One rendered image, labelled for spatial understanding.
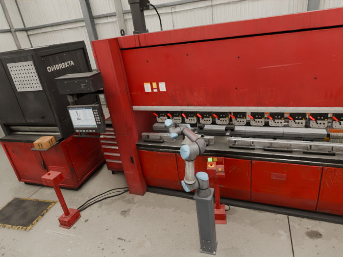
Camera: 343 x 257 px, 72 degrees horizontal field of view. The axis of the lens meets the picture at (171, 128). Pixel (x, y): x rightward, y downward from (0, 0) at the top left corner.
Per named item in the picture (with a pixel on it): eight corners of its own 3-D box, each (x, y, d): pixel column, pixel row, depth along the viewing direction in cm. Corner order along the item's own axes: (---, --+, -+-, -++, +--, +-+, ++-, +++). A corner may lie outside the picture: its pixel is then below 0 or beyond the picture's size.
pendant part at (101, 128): (74, 132, 305) (66, 106, 291) (80, 128, 315) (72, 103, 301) (104, 133, 291) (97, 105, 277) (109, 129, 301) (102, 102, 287)
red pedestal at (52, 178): (58, 226, 328) (37, 177, 295) (71, 213, 349) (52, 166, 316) (69, 229, 321) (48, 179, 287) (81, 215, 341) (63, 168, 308)
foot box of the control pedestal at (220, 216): (211, 224, 297) (210, 216, 293) (211, 209, 320) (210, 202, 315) (226, 224, 294) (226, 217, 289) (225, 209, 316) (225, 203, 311)
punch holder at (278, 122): (268, 126, 265) (269, 112, 258) (269, 123, 272) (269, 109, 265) (283, 126, 259) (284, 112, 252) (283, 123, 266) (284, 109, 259)
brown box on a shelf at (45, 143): (30, 150, 337) (26, 142, 332) (44, 141, 359) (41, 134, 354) (46, 151, 327) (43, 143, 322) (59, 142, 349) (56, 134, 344)
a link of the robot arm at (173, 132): (182, 134, 232) (178, 124, 235) (171, 137, 229) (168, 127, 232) (180, 136, 239) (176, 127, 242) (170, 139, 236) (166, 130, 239)
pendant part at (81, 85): (74, 141, 315) (53, 78, 281) (85, 133, 336) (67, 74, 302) (106, 142, 299) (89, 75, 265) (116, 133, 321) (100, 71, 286)
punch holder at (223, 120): (216, 124, 288) (215, 111, 281) (217, 121, 295) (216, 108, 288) (228, 124, 282) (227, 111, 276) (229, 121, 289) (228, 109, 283)
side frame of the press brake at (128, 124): (129, 194, 373) (90, 41, 280) (152, 164, 444) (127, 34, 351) (143, 196, 363) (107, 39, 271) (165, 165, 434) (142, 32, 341)
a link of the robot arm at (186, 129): (211, 141, 200) (187, 121, 241) (200, 145, 197) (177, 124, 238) (212, 153, 205) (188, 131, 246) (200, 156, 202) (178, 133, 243)
